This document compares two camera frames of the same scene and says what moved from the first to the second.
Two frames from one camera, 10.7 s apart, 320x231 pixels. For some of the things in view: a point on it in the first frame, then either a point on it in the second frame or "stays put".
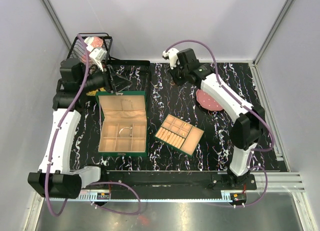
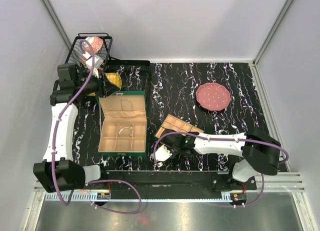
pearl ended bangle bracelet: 125,127 stays put
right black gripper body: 179,75 → 173,150
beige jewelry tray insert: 180,134 stays put
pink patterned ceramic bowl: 93,42 stays put
